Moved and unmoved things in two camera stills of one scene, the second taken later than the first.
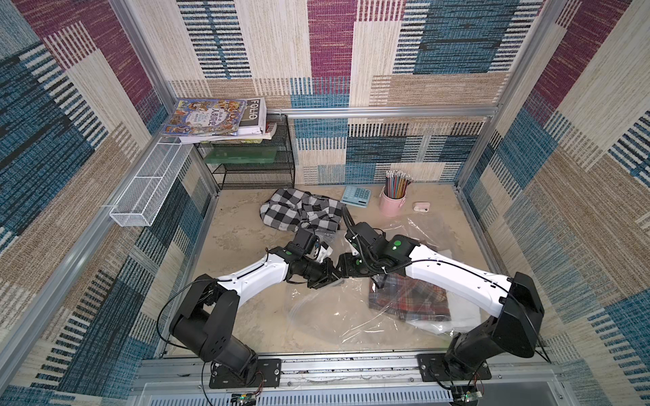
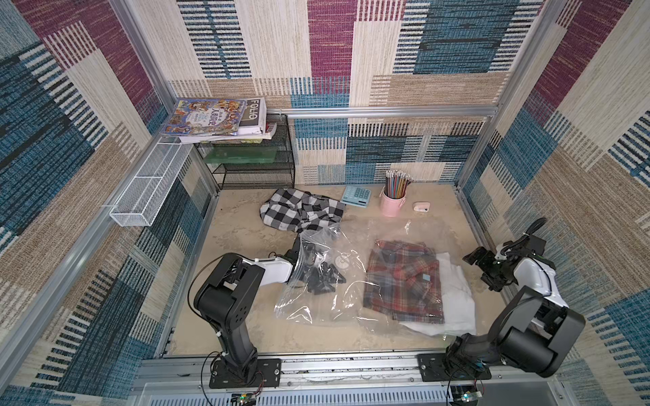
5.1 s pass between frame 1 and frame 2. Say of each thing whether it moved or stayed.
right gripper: moved
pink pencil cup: stayed
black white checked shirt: stayed
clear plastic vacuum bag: moved
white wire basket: stayed
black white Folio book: stayed
